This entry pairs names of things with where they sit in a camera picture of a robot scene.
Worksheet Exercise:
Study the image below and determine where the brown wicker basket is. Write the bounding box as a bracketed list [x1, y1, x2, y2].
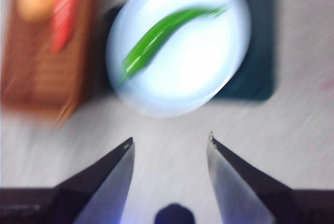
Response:
[0, 0, 95, 128]

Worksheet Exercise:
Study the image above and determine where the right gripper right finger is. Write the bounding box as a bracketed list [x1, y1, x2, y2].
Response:
[207, 131, 334, 224]

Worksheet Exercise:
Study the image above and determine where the orange toy carrot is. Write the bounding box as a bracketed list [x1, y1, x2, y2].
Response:
[50, 0, 85, 54]

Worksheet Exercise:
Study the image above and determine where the blue round plate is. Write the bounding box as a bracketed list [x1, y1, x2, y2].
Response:
[105, 0, 252, 119]

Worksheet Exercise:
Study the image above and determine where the green pepper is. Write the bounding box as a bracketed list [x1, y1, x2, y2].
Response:
[117, 3, 230, 87]

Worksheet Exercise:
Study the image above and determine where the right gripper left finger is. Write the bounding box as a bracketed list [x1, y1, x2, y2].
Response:
[0, 137, 136, 224]

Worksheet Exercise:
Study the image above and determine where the black rectangular tray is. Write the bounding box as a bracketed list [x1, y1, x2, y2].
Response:
[105, 0, 278, 102]

